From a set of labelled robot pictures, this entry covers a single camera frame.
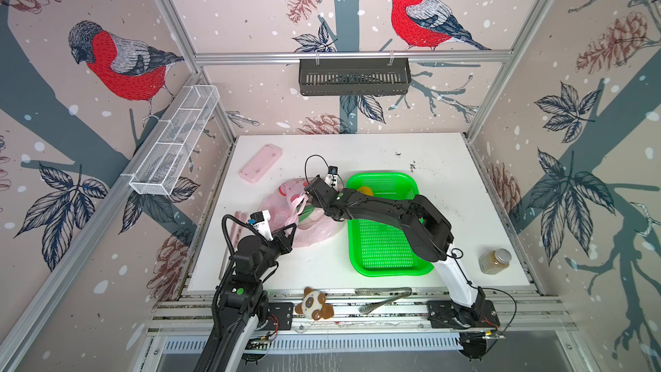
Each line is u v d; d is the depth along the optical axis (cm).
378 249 86
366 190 96
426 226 58
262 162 110
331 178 85
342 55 95
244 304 57
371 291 80
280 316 73
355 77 104
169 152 75
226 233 59
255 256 60
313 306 73
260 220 71
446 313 73
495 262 76
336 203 70
